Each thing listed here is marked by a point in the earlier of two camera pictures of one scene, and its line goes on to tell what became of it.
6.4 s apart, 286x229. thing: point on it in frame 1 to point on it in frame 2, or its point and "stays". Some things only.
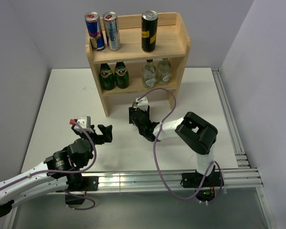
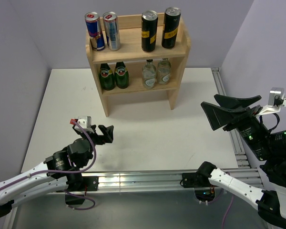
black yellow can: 134,105 to 171,22
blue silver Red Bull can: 95,31 stays
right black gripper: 131,109 to 215,115
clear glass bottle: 163,71 stays
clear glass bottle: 149,75 stays
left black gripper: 107,131 stays
